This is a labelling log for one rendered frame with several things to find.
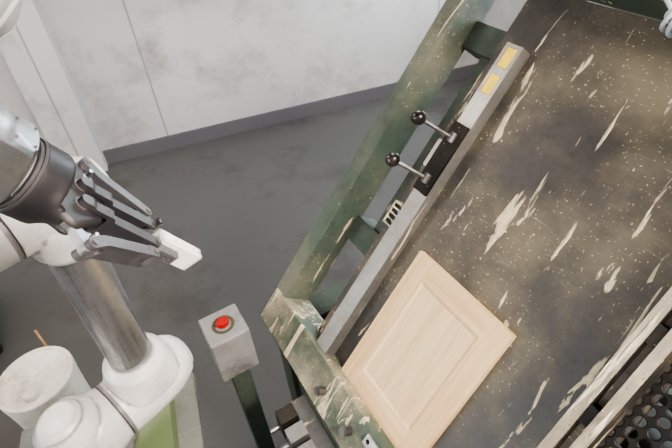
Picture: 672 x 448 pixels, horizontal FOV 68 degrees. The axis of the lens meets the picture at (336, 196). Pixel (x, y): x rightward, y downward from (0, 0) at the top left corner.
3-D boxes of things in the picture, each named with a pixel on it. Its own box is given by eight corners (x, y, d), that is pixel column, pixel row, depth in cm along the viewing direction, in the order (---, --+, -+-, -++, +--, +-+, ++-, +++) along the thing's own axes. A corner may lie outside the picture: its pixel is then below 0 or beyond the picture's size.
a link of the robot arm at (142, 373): (107, 407, 133) (173, 349, 146) (143, 444, 125) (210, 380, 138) (-49, 183, 83) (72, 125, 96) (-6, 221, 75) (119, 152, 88)
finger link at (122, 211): (53, 206, 49) (52, 195, 50) (138, 244, 58) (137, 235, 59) (82, 184, 48) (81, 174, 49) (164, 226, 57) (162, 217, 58)
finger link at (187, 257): (161, 232, 57) (161, 237, 56) (201, 253, 62) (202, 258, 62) (141, 246, 57) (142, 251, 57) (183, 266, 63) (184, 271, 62)
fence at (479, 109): (326, 341, 145) (316, 341, 142) (515, 48, 122) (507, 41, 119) (334, 354, 142) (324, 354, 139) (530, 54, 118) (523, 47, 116)
